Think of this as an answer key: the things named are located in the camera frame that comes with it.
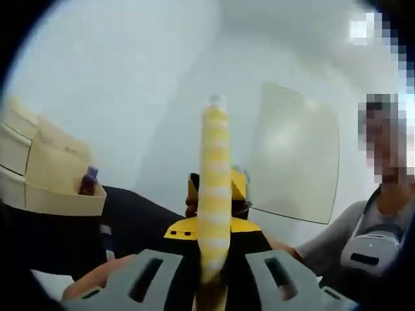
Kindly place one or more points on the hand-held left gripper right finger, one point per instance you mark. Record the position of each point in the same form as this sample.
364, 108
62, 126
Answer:
311, 285

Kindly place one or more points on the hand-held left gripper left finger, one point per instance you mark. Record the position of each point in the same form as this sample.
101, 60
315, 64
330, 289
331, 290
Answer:
116, 285

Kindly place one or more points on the yellow white striped cosmetic bottle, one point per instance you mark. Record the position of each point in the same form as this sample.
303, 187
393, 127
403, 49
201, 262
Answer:
214, 178

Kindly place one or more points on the purple cosmetic bottle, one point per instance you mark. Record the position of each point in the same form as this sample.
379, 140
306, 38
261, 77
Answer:
88, 183

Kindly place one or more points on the person's left hand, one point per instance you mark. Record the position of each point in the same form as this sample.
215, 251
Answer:
94, 275

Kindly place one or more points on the white chest device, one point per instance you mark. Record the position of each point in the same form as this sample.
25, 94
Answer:
373, 246

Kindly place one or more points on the cream wooden desk organizer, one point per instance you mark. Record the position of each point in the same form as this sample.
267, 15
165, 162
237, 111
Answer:
58, 168

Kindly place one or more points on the cream wall panel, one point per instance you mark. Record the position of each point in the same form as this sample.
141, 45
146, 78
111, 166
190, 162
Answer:
291, 145

